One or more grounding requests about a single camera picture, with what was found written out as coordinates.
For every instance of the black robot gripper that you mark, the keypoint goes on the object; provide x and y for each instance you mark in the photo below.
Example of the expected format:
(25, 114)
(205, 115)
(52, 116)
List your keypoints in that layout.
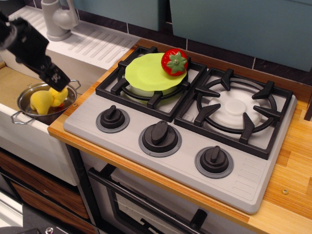
(29, 47)

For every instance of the yellow stuffed duck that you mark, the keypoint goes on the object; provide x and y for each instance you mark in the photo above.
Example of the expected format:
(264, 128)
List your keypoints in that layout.
(41, 101)

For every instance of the red toy strawberry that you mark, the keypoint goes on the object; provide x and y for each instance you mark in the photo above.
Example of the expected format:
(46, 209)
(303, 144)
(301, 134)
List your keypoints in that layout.
(174, 62)

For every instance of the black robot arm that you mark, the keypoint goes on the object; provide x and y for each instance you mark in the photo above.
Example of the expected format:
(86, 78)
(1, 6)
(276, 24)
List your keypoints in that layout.
(4, 32)

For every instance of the white toy sink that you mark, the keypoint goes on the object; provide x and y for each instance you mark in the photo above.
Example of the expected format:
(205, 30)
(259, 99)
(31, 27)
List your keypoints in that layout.
(84, 57)

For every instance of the stainless steel pot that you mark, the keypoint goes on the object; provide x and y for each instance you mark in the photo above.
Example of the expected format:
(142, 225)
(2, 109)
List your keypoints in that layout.
(26, 115)

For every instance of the light green plastic plate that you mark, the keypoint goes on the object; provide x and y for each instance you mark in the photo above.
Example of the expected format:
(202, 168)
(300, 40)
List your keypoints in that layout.
(147, 74)

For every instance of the grey toy faucet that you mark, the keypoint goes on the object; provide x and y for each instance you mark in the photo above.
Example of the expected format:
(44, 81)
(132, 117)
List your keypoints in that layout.
(59, 22)

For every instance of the black left stove knob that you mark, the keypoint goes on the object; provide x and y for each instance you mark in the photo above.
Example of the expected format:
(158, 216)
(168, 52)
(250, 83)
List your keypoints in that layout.
(112, 120)

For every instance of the black stove knob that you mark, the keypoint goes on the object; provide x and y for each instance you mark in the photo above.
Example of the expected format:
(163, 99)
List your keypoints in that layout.
(160, 140)
(112, 120)
(214, 162)

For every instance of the black left burner grate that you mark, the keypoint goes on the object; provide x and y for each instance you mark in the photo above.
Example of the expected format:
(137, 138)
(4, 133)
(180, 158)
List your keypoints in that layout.
(161, 104)

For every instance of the black burner grate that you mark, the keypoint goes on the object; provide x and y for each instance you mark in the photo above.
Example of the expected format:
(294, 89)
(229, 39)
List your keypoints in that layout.
(161, 104)
(258, 141)

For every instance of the black middle stove knob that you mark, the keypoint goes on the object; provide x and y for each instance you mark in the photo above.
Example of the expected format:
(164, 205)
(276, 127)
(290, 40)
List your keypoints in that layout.
(160, 140)

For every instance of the wooden drawer fronts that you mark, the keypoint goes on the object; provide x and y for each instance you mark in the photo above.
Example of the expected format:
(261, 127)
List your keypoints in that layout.
(46, 193)

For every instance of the black right stove knob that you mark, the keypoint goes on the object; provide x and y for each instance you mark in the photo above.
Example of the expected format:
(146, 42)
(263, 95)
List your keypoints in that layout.
(214, 162)

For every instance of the white right burner disc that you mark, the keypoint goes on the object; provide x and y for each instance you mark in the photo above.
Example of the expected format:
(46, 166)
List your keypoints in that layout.
(233, 104)

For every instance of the black right burner grate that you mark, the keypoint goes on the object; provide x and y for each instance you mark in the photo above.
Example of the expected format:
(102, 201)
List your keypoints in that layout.
(258, 141)

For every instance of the grey toy stove top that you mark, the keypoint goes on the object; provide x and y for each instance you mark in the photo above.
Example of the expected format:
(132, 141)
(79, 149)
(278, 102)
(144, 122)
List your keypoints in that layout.
(243, 188)

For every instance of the black oven door handle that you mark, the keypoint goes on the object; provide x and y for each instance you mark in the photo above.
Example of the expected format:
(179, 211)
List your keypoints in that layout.
(192, 228)

